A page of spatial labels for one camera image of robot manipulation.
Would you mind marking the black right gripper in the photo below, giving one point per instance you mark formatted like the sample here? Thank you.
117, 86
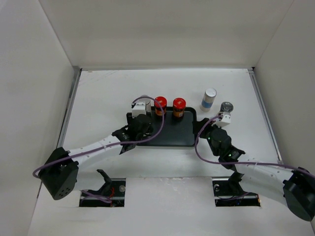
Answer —
197, 124

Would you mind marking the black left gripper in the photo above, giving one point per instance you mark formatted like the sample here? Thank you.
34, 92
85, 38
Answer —
131, 119

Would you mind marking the red lid sauce jar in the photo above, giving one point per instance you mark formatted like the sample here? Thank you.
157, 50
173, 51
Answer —
179, 105
160, 105

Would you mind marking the white lid blue label shaker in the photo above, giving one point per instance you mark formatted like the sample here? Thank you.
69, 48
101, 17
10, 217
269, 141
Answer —
208, 99

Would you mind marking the silver lid blue label shaker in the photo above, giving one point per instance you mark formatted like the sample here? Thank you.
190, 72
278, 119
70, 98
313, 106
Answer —
147, 101

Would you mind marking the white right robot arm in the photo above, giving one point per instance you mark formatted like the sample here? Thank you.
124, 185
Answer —
294, 187

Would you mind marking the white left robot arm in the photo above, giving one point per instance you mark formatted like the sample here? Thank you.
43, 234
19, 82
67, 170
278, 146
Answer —
60, 171

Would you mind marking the black plastic tray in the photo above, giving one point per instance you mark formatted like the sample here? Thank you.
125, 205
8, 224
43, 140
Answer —
176, 132

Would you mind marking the grey lid salt grinder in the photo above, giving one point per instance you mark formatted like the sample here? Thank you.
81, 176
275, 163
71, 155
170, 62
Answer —
226, 107

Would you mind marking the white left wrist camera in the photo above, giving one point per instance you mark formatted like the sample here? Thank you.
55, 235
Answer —
138, 108

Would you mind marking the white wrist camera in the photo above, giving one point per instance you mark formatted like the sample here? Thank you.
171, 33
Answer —
138, 108
224, 119

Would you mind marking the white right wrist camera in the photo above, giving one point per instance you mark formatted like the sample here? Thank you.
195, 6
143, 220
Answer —
224, 119

